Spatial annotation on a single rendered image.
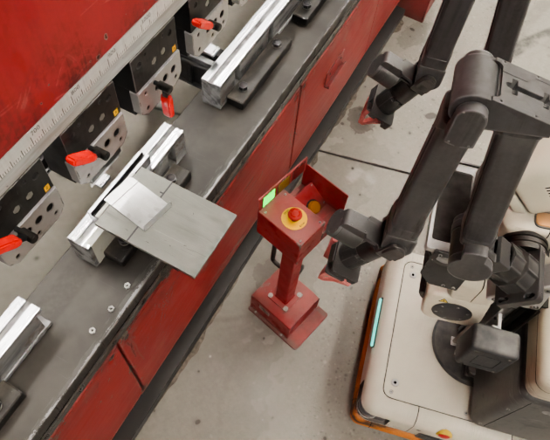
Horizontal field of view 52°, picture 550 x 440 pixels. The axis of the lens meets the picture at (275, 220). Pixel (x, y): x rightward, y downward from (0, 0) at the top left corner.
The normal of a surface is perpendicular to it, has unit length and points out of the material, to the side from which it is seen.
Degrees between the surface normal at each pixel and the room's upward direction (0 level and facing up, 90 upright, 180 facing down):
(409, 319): 0
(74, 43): 90
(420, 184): 90
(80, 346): 0
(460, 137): 90
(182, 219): 0
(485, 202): 91
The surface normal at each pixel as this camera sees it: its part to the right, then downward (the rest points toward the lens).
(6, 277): 0.06, -0.49
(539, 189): -0.26, 0.83
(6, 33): 0.88, 0.44
